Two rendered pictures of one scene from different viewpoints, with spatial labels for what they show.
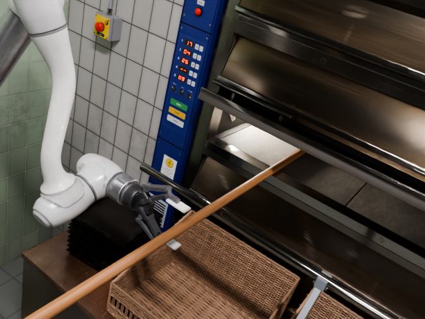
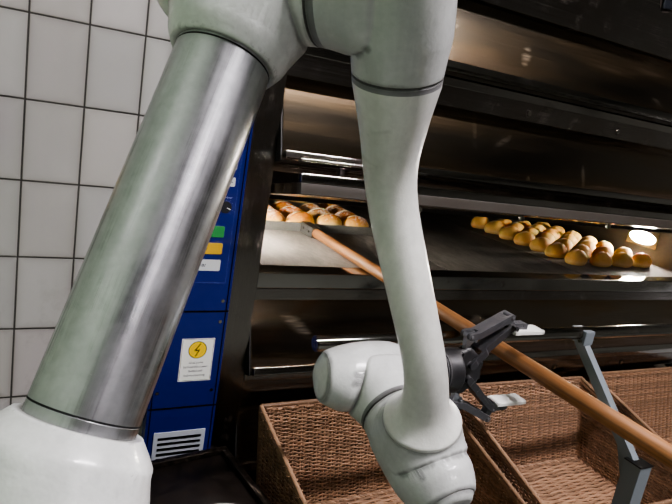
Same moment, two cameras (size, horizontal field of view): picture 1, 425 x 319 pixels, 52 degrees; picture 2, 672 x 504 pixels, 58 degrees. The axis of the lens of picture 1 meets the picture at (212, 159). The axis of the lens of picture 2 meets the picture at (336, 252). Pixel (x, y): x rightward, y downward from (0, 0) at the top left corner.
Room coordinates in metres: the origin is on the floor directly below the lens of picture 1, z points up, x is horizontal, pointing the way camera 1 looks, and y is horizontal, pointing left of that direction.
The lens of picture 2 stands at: (0.78, 1.10, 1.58)
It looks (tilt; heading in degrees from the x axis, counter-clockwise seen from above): 13 degrees down; 302
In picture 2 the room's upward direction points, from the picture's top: 10 degrees clockwise
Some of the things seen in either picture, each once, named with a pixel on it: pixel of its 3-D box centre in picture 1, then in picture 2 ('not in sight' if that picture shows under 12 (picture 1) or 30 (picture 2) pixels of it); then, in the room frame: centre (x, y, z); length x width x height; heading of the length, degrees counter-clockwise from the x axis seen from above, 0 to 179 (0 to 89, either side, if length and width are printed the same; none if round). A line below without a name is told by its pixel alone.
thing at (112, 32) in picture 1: (107, 26); not in sight; (1.90, 0.59, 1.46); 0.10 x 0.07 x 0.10; 62
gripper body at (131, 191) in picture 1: (140, 200); (456, 369); (1.09, 0.18, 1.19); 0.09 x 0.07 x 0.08; 61
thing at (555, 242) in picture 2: not in sight; (558, 240); (1.34, -1.47, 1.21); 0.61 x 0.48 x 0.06; 152
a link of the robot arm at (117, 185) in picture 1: (123, 189); not in sight; (1.12, 0.24, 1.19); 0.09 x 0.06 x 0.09; 151
